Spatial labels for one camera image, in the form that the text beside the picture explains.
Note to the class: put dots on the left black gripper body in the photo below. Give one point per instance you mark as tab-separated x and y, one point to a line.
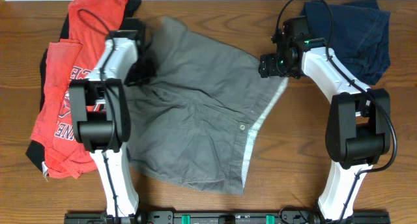
145	71

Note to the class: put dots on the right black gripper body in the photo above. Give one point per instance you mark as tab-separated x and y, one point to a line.
274	65

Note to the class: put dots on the grey shorts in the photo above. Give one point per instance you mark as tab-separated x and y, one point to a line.
196	122

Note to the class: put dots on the folded navy blue garment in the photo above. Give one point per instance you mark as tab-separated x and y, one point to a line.
359	38

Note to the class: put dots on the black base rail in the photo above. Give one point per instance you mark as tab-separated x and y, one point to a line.
283	217

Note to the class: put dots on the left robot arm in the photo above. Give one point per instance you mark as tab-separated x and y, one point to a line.
101	120

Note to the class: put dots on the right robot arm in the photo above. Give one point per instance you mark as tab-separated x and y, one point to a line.
359	130

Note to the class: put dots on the red soccer t-shirt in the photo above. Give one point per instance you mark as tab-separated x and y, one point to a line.
53	148

